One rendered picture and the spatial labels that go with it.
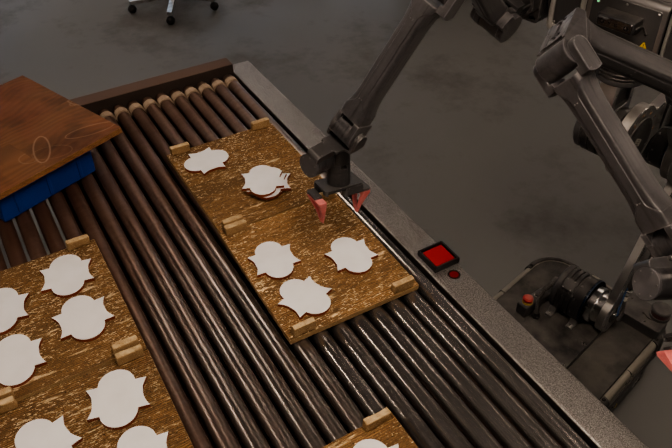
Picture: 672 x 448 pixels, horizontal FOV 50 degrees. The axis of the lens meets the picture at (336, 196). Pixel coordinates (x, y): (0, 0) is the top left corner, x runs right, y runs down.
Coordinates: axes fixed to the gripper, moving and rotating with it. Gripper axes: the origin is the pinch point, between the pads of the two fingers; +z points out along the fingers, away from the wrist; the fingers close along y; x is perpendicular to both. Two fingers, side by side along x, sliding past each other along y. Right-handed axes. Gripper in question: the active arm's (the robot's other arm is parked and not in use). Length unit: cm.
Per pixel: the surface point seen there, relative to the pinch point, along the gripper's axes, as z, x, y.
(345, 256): 11.5, -2.3, 0.4
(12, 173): -2, 59, -67
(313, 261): 12.5, 1.1, -7.0
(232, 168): 6.5, 46.9, -9.7
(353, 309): 15.0, -17.6, -6.2
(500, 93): 72, 169, 202
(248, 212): 9.5, 26.4, -13.6
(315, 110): 73, 206, 99
